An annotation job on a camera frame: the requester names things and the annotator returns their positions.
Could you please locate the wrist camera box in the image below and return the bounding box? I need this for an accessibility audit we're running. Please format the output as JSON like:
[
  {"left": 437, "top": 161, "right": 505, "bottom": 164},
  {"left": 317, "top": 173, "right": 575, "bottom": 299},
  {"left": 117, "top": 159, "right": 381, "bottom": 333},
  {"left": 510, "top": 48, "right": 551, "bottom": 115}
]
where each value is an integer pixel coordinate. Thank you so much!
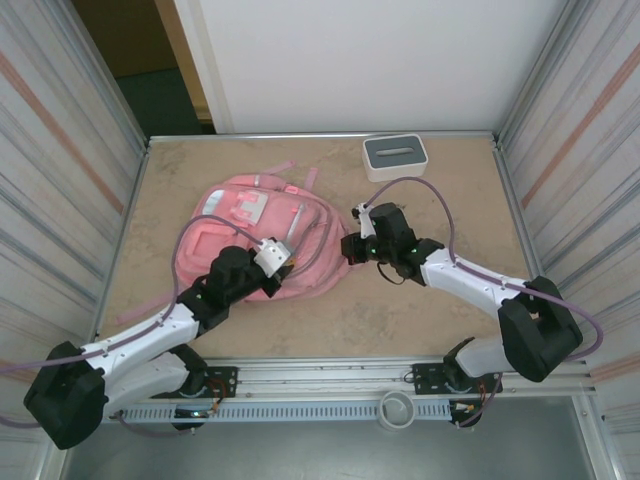
[
  {"left": 252, "top": 238, "right": 294, "bottom": 279},
  {"left": 352, "top": 202, "right": 376, "bottom": 241}
]

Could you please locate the aluminium mounting rail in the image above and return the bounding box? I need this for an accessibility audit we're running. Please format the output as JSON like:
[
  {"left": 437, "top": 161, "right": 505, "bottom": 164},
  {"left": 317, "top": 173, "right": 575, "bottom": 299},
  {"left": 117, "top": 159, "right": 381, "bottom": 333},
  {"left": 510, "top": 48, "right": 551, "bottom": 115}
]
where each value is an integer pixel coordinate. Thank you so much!
[{"left": 99, "top": 355, "right": 599, "bottom": 401}]

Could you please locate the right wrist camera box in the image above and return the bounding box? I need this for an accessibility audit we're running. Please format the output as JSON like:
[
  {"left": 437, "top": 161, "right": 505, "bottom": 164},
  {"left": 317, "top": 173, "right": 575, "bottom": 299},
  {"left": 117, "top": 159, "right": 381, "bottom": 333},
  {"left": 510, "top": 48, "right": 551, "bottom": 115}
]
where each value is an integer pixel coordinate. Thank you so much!
[{"left": 352, "top": 202, "right": 376, "bottom": 241}]

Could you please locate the grey tape roll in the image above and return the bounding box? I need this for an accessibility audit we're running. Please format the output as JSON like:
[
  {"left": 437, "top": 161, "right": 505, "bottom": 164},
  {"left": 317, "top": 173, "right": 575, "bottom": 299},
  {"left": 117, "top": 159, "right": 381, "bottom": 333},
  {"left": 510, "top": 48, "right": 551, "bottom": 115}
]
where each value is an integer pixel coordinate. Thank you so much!
[{"left": 378, "top": 390, "right": 416, "bottom": 430}]

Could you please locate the slotted grey cable duct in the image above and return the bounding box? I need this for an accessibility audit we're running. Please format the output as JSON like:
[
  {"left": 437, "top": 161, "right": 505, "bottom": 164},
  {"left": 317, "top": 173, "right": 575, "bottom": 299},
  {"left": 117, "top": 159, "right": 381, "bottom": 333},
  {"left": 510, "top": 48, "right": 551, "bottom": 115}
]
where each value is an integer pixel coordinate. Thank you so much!
[{"left": 107, "top": 402, "right": 486, "bottom": 422}]

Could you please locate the white grey tissue box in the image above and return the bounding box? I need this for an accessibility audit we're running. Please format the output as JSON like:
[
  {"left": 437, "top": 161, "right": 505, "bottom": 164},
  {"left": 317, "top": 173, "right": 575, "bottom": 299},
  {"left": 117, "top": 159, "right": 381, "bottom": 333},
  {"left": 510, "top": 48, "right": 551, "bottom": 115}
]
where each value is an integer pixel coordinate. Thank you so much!
[{"left": 362, "top": 133, "right": 430, "bottom": 182}]

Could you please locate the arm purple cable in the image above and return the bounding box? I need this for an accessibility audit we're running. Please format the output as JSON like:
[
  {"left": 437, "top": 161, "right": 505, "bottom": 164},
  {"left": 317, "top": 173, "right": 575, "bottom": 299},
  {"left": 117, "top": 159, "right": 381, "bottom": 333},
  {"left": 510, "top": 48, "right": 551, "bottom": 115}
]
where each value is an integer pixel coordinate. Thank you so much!
[
  {"left": 0, "top": 214, "right": 261, "bottom": 436},
  {"left": 367, "top": 175, "right": 604, "bottom": 429}
]

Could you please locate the pink backpack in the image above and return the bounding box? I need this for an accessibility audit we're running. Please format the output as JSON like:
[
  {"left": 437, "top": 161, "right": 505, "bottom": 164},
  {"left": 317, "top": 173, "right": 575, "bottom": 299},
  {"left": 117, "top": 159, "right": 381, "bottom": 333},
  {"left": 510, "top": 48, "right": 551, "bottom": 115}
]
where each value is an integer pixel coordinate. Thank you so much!
[{"left": 115, "top": 159, "right": 354, "bottom": 326}]

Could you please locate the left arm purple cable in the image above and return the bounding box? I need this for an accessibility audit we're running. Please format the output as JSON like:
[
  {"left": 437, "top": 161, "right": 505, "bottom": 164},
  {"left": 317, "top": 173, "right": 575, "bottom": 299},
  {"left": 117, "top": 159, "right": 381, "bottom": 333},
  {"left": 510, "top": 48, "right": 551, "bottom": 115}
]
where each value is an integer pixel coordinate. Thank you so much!
[{"left": 0, "top": 214, "right": 261, "bottom": 436}]

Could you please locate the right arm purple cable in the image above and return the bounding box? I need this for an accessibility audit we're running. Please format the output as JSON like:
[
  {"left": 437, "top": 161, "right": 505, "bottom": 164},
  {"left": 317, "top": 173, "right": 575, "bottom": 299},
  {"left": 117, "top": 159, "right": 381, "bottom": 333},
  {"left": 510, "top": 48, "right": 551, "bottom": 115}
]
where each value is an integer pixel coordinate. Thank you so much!
[{"left": 367, "top": 175, "right": 604, "bottom": 429}]

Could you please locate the white door frame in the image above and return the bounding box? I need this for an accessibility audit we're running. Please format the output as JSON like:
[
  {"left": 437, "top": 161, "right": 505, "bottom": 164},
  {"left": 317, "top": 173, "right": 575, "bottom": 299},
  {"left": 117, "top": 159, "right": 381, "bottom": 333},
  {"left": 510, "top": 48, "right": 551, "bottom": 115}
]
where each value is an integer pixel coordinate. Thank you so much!
[{"left": 172, "top": 0, "right": 236, "bottom": 135}]

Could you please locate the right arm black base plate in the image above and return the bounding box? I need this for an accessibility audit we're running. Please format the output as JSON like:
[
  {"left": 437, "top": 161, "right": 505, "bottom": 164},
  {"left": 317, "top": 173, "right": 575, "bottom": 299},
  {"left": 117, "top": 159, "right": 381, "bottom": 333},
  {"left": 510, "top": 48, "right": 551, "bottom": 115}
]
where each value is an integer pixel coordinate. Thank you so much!
[{"left": 412, "top": 360, "right": 503, "bottom": 396}]

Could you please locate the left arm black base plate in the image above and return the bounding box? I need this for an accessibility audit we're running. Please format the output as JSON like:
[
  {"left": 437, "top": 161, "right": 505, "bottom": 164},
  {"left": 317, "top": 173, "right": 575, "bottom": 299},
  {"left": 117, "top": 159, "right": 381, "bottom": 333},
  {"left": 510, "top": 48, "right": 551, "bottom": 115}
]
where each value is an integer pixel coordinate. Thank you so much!
[{"left": 148, "top": 366, "right": 239, "bottom": 400}]

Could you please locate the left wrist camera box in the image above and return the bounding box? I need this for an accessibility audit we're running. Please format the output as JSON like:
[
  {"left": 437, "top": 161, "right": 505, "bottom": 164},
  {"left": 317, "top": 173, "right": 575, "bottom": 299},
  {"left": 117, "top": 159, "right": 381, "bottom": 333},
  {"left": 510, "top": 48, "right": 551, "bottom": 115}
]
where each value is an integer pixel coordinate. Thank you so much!
[{"left": 252, "top": 238, "right": 294, "bottom": 279}]

